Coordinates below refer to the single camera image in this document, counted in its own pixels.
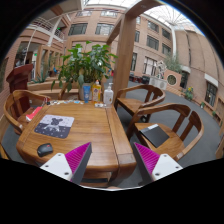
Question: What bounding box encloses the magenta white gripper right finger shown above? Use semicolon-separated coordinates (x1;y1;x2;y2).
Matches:
134;143;182;185

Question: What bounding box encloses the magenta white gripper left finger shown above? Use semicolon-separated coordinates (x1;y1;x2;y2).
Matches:
41;142;92;185

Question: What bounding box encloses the black computer mouse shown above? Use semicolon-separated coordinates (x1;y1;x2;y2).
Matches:
37;143;53;157

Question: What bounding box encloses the grey cartoon mouse pad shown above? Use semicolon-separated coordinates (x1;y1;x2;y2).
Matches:
34;115;75;139

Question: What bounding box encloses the wooden chair near right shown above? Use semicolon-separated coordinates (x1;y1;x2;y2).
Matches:
126;103;204;161

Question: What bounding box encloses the wooden chair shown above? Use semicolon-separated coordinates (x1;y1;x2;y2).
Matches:
3;90;51;135
126;103;204;161
114;84;166;116

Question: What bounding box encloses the wooden table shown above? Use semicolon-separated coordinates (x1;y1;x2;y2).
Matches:
16;103;136;187

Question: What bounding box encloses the wooden chair far right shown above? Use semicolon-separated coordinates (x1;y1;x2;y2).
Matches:
114;84;166;116

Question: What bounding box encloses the wooden chair left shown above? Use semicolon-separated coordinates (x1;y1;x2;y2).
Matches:
3;90;51;135

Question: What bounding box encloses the blue tube bottle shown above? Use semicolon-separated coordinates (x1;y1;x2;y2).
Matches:
83;86;90;103

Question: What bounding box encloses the white pump sanitizer bottle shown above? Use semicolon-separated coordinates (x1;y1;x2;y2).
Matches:
103;86;114;105

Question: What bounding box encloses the yellow liquid bottle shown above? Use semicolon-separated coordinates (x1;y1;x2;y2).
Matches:
92;81;101;102

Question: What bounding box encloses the green potted plant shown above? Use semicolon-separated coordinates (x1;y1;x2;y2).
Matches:
58;44;117;98

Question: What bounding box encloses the dark red wooden podium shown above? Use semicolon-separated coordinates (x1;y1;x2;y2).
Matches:
6;64;33;92

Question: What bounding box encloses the wooden pillar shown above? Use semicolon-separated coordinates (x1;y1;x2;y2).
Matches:
106;0;161;95

